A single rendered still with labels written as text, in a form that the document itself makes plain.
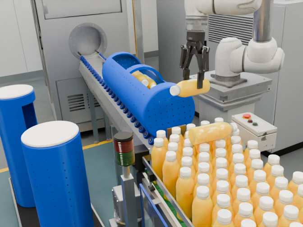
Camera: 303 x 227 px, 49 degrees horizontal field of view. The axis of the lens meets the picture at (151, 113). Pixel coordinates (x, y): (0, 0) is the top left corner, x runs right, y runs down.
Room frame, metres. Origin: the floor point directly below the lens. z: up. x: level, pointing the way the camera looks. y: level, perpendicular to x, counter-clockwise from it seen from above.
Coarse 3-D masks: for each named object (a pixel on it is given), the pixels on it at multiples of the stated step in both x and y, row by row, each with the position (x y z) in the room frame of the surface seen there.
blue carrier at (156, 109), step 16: (112, 64) 2.15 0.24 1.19; (128, 64) 2.35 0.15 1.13; (144, 64) 1.98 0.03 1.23; (112, 80) 2.02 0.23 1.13; (128, 80) 1.80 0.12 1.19; (160, 80) 1.99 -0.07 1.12; (128, 96) 1.71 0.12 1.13; (144, 96) 1.54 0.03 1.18; (160, 96) 1.51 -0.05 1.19; (176, 96) 1.54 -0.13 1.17; (144, 112) 1.48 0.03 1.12; (160, 112) 1.51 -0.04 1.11; (176, 112) 1.53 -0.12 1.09; (192, 112) 1.56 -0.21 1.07; (160, 128) 1.50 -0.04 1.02
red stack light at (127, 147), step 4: (132, 140) 0.97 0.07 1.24; (116, 144) 0.95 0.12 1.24; (120, 144) 0.95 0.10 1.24; (124, 144) 0.95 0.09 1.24; (128, 144) 0.95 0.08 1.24; (132, 144) 0.96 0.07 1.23; (116, 148) 0.96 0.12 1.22; (120, 148) 0.95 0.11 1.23; (124, 148) 0.95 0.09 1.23; (128, 148) 0.95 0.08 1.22; (132, 148) 0.96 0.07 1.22; (120, 152) 0.95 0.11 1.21; (124, 152) 0.95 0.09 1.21
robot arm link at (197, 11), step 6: (186, 0) 1.38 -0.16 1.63; (192, 0) 1.36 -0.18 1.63; (198, 0) 1.34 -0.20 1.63; (204, 0) 1.33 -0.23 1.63; (210, 0) 1.33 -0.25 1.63; (186, 6) 1.38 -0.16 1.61; (192, 6) 1.35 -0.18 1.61; (198, 6) 1.34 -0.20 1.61; (204, 6) 1.34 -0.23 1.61; (210, 6) 1.33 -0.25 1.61; (186, 12) 1.38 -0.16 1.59; (192, 12) 1.36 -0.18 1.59; (198, 12) 1.35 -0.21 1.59; (204, 12) 1.35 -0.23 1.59; (210, 12) 1.34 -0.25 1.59
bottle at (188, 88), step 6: (204, 78) 1.39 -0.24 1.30; (180, 84) 1.29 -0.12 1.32; (186, 84) 1.30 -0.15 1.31; (192, 84) 1.31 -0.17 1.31; (204, 84) 1.36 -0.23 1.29; (180, 90) 1.27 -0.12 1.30; (186, 90) 1.28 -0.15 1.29; (192, 90) 1.30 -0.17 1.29; (198, 90) 1.33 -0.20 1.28; (204, 90) 1.36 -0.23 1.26; (180, 96) 1.29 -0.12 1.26; (186, 96) 1.30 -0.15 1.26
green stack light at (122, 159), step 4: (116, 152) 0.96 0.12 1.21; (128, 152) 0.95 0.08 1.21; (132, 152) 0.96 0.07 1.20; (116, 156) 0.96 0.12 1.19; (120, 156) 0.95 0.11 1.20; (124, 156) 0.95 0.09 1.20; (128, 156) 0.95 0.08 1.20; (132, 156) 0.96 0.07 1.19; (116, 160) 0.96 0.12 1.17; (120, 160) 0.95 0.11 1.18; (124, 160) 0.95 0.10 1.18; (128, 160) 0.95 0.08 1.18; (132, 160) 0.96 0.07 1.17; (120, 164) 0.95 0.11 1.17; (124, 164) 0.95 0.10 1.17; (128, 164) 0.95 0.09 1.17
